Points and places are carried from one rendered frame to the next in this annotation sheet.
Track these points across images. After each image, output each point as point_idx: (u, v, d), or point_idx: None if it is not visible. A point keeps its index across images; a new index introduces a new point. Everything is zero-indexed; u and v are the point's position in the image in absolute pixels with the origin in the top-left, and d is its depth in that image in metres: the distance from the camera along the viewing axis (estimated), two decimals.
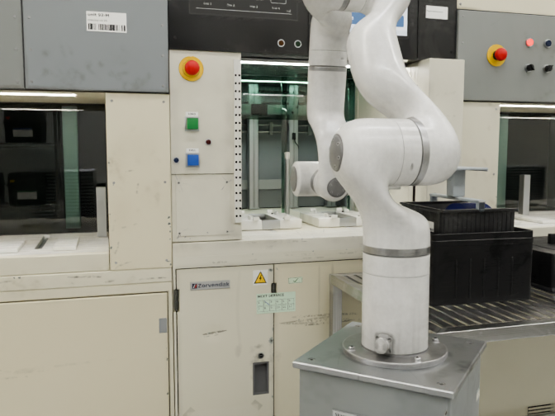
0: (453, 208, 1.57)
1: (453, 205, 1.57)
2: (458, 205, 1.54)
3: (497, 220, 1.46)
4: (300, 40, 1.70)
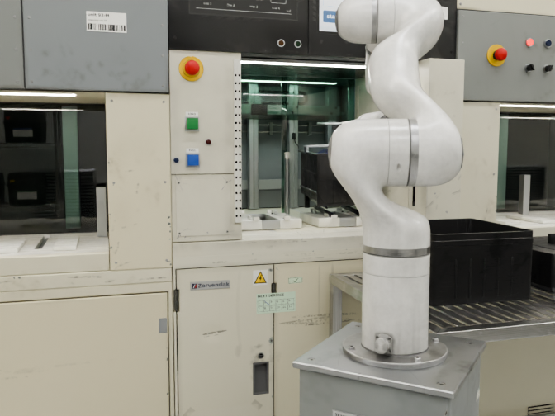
0: None
1: None
2: None
3: None
4: (300, 40, 1.70)
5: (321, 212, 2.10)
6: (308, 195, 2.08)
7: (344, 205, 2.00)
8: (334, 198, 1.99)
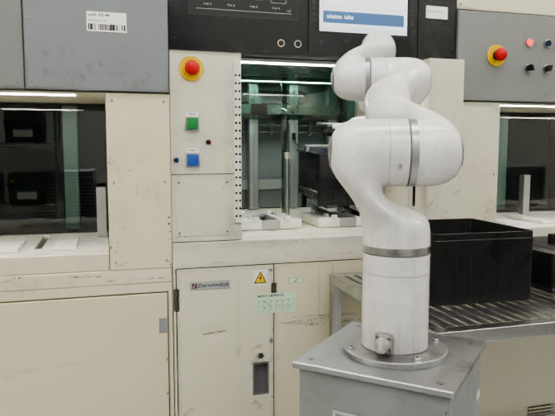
0: None
1: None
2: None
3: None
4: (300, 40, 1.70)
5: (320, 212, 2.10)
6: (306, 194, 2.09)
7: (344, 205, 2.01)
8: (334, 198, 2.00)
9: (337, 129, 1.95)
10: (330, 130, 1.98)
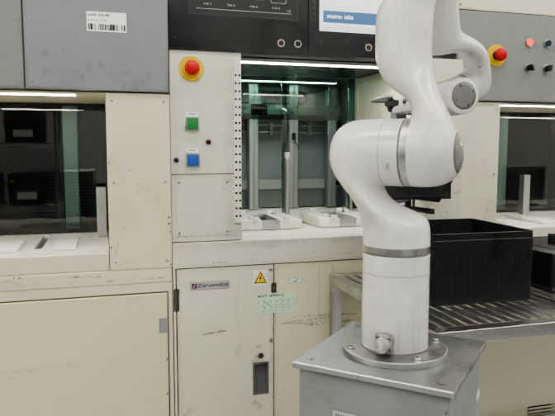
0: None
1: None
2: None
3: None
4: (300, 40, 1.70)
5: None
6: None
7: (412, 199, 1.56)
8: (399, 190, 1.54)
9: (400, 100, 1.52)
10: (392, 103, 1.55)
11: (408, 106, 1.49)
